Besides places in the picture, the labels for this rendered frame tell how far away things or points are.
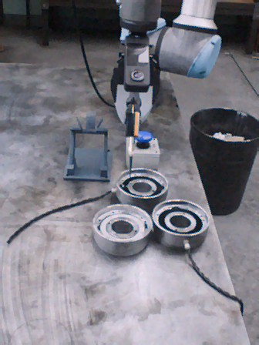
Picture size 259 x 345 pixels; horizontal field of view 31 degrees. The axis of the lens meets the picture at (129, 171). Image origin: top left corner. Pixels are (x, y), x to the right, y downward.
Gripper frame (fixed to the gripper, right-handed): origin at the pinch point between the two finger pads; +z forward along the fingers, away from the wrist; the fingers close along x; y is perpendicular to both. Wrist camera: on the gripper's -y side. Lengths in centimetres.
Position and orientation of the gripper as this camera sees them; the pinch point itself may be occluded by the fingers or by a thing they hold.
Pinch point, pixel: (132, 119)
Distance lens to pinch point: 96.6
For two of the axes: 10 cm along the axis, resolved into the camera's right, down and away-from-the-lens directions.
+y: 0.0, -5.5, 8.4
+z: -0.6, 8.4, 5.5
